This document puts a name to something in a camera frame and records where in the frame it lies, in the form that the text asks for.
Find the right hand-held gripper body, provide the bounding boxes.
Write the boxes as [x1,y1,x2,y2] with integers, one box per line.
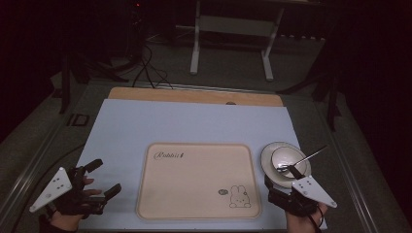
[264,176,338,216]

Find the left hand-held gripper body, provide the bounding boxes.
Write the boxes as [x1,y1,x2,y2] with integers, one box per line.
[29,166,107,216]

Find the white bowl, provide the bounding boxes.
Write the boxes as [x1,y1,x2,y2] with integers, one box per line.
[270,146,308,179]

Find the metal spoon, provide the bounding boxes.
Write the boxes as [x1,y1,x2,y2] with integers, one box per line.
[277,145,328,172]

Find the white round plate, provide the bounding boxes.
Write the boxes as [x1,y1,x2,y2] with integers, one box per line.
[260,141,313,189]

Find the person's right hand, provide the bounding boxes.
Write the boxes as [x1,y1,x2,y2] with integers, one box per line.
[286,203,328,233]

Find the person's left hand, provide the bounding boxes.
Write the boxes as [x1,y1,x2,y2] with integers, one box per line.
[50,177,103,233]

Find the beige tray with rabbit print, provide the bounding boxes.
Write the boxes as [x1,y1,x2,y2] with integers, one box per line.
[135,142,262,221]

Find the black stand legs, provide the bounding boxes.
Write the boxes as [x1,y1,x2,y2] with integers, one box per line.
[277,30,345,132]

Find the light blue table mat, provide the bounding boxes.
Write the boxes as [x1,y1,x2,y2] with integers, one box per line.
[77,98,327,231]

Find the white metal stand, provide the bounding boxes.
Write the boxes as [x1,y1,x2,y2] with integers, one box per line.
[189,0,286,83]

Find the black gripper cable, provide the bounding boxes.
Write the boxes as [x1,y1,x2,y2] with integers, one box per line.
[302,204,325,233]

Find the black cables on floor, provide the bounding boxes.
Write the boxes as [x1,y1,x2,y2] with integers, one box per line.
[131,43,174,90]

